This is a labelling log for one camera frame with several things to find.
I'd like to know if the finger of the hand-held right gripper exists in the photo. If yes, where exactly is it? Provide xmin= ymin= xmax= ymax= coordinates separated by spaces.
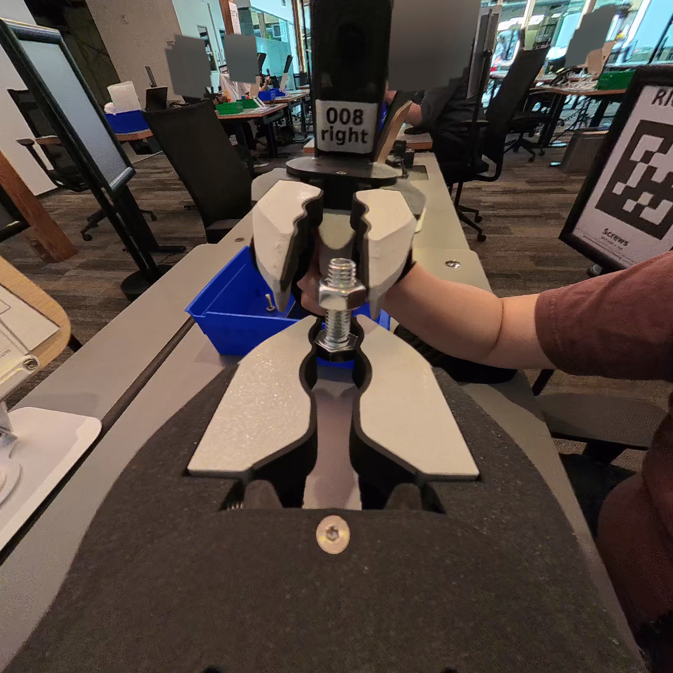
xmin=250 ymin=179 xmax=325 ymax=312
xmin=350 ymin=187 xmax=418 ymax=320

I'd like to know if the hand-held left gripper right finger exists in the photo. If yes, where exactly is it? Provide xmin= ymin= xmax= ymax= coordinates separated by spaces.
xmin=351 ymin=314 xmax=481 ymax=484

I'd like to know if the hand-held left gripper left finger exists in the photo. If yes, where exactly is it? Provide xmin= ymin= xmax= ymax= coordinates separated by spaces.
xmin=186 ymin=315 xmax=322 ymax=483

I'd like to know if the silver hex nut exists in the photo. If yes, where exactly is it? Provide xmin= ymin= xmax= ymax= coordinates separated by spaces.
xmin=318 ymin=281 xmax=367 ymax=314

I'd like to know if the person's right forearm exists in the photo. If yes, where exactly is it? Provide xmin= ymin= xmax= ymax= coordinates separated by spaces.
xmin=386 ymin=260 xmax=558 ymax=370

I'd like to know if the person's right hand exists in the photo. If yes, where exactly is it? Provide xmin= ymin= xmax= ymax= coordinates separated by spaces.
xmin=296 ymin=246 xmax=331 ymax=317

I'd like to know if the wooden document stand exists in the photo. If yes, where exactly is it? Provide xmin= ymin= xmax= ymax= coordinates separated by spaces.
xmin=374 ymin=100 xmax=414 ymax=161
xmin=0 ymin=255 xmax=102 ymax=553

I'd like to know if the black office chair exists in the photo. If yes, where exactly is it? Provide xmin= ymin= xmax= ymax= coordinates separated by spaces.
xmin=142 ymin=99 xmax=253 ymax=244
xmin=449 ymin=47 xmax=550 ymax=243

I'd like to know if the white foam block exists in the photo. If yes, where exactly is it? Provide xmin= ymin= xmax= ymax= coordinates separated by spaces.
xmin=107 ymin=81 xmax=143 ymax=114

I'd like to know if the grey trash bin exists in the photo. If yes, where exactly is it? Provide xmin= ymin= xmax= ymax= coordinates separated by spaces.
xmin=559 ymin=128 xmax=612 ymax=174

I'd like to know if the printed paper sheet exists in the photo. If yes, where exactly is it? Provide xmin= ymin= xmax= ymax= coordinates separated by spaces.
xmin=0 ymin=297 xmax=60 ymax=363

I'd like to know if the black framed marker sign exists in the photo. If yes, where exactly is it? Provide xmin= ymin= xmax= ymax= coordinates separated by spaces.
xmin=558 ymin=66 xmax=673 ymax=274

